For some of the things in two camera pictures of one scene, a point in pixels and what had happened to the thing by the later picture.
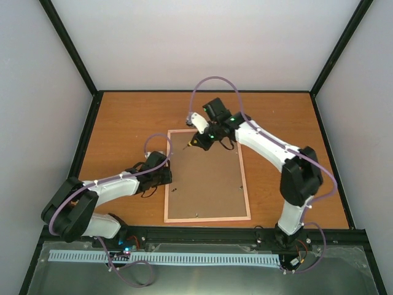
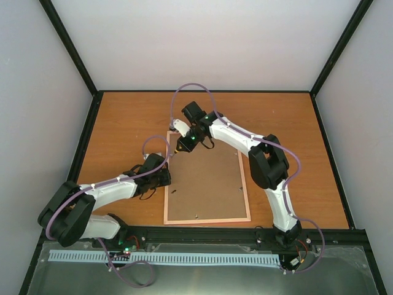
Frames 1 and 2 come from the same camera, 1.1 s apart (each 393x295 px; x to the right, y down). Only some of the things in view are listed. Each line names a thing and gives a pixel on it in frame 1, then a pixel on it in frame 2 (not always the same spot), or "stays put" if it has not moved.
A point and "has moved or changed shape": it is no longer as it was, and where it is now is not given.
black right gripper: [197, 139] → [185, 146]
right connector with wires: [303, 260] stays put
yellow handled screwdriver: [188, 144] has moved or changed shape
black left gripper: [167, 177] stays put
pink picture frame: [207, 185] stays put
